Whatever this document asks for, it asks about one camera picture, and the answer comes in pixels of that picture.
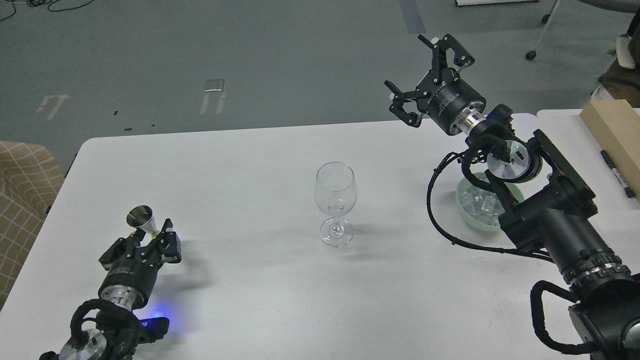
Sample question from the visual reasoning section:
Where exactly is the steel cocktail jigger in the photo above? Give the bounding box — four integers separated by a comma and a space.
126, 205, 160, 237

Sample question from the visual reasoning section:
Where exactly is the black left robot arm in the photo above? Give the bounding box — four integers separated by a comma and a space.
39, 218, 182, 360

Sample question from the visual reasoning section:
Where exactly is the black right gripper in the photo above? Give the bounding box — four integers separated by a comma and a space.
384, 34, 486, 136

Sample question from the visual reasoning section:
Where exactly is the seated person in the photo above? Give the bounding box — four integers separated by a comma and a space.
590, 10, 640, 109

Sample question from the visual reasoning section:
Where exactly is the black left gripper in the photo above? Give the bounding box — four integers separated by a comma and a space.
98, 218, 182, 311

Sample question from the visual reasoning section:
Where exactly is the clear wine glass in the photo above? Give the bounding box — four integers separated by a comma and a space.
314, 161, 358, 248

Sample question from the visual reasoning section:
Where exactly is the beige checkered chair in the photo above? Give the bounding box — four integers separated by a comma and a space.
0, 140, 64, 306

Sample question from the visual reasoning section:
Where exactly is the black floor cable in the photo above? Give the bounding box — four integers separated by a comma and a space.
0, 0, 95, 22

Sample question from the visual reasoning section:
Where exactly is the silver floor plate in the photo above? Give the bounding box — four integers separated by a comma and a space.
203, 79, 226, 93

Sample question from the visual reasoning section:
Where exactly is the black marker pen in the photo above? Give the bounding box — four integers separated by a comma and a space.
599, 150, 636, 199

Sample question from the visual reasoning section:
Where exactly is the green bowl of ice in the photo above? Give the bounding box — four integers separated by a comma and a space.
455, 178, 505, 232

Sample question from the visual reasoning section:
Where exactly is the light wooden box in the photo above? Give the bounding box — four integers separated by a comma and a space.
579, 99, 640, 201

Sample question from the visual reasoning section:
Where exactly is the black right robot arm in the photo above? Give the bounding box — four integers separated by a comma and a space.
384, 34, 640, 360

